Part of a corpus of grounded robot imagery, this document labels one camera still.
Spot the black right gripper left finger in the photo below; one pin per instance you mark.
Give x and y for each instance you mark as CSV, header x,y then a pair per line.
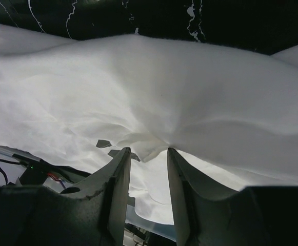
x,y
91,212

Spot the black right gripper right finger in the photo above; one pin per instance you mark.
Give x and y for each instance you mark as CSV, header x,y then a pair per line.
x,y
206,212

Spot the white printed t-shirt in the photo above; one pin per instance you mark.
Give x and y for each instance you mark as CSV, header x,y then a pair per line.
x,y
233,114

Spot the black marble pattern mat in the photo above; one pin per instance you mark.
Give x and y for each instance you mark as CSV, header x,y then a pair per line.
x,y
265,27

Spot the left controller board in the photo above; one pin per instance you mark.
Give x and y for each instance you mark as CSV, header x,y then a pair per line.
x,y
33,175

